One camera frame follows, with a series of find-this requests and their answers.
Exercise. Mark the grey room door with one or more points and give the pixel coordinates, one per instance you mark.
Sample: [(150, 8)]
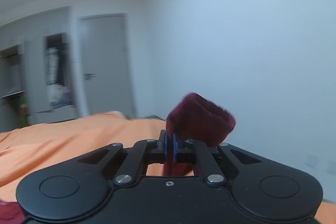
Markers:
[(106, 65)]

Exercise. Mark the colourful bag in wardrobe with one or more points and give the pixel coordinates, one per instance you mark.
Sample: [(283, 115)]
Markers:
[(23, 113)]

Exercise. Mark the dark red garment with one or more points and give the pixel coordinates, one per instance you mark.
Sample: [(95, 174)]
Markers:
[(195, 118)]

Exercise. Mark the hanging clothes in wardrobe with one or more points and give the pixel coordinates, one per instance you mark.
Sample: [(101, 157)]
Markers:
[(58, 94)]

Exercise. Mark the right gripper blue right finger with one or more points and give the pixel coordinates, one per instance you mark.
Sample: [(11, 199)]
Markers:
[(183, 150)]

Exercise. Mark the grey built-in wardrobe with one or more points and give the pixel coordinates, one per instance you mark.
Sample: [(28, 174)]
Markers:
[(24, 44)]

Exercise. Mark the orange bed blanket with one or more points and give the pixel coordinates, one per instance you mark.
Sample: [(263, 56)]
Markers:
[(31, 148)]

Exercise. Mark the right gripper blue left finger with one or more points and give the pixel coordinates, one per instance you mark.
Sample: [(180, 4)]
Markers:
[(158, 150)]

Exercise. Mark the white wall socket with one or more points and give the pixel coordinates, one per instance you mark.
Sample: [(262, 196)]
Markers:
[(312, 161)]

